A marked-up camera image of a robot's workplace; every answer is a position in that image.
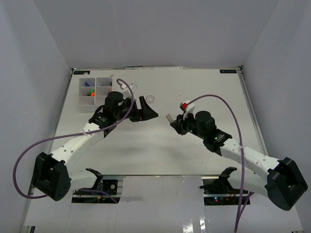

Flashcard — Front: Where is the white compartment organizer box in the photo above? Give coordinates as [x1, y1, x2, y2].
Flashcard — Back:
[78, 77, 113, 112]

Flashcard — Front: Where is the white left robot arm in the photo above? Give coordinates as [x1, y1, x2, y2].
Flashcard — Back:
[32, 91, 158, 201]

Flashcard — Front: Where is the clear tape roll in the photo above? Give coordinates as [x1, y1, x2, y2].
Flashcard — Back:
[146, 95, 155, 104]

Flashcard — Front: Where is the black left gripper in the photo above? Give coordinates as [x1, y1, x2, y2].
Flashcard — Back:
[115, 97, 158, 122]

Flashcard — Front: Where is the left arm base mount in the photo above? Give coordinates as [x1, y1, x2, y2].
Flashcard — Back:
[71, 168, 122, 204]

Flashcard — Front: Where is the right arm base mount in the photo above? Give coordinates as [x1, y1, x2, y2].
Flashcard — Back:
[199, 166, 240, 206]

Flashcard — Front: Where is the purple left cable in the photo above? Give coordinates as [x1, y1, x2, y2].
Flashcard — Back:
[12, 78, 135, 203]

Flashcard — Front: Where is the purple cable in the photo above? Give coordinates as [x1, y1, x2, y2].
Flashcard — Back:
[187, 94, 255, 233]
[12, 78, 135, 203]

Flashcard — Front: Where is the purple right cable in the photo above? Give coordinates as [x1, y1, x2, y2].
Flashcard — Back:
[187, 94, 255, 233]

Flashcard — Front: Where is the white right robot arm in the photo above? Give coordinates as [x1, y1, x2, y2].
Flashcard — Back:
[166, 111, 308, 211]

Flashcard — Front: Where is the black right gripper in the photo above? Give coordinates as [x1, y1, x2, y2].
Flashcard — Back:
[171, 111, 207, 140]

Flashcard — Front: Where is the black logo label left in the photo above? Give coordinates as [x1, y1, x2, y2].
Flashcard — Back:
[73, 70, 90, 75]

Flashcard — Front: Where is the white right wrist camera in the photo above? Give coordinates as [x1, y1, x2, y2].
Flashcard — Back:
[179, 99, 195, 120]

